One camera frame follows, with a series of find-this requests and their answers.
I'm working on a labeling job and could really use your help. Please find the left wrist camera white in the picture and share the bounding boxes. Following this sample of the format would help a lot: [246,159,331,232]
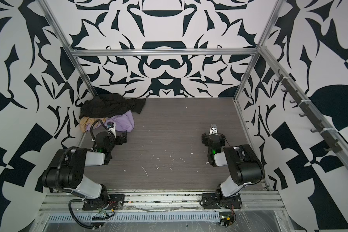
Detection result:
[106,122,117,138]

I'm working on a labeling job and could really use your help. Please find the aluminium cage frame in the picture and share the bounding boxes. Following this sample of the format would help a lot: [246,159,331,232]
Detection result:
[34,0,348,186]

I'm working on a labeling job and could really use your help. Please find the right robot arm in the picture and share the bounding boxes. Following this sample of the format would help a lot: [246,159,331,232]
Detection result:
[201,132,265,200]

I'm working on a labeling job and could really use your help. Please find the tan cloth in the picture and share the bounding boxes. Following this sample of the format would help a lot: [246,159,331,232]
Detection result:
[79,117,106,132]

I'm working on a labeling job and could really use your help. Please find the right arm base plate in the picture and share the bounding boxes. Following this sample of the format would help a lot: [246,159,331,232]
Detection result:
[199,193,243,209]

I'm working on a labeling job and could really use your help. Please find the purple cloth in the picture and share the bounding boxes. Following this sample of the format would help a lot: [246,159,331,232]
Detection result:
[86,110,135,133]

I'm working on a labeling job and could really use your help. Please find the small circuit board right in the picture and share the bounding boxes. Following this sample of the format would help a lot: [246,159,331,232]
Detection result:
[219,211,236,228]

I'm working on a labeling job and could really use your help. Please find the wall hook rail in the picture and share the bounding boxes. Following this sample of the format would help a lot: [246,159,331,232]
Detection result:
[275,70,343,153]

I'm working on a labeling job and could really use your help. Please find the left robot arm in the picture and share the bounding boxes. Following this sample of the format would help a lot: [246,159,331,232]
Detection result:
[41,130,127,200]

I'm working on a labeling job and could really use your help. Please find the white slotted cable duct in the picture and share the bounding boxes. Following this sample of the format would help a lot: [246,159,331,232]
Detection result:
[46,211,221,223]

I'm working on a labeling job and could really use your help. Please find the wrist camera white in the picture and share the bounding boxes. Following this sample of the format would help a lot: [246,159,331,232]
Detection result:
[106,122,117,138]
[209,124,218,135]

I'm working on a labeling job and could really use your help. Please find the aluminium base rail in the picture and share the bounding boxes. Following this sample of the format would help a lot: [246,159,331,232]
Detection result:
[37,190,287,214]

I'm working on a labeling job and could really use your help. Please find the black cloth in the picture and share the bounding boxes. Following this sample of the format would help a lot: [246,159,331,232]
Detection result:
[79,93,146,119]

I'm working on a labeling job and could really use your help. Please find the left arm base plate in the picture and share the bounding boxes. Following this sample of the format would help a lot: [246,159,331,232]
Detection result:
[82,194,125,211]

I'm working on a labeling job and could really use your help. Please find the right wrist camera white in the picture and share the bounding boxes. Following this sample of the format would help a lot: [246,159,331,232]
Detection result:
[209,124,218,135]

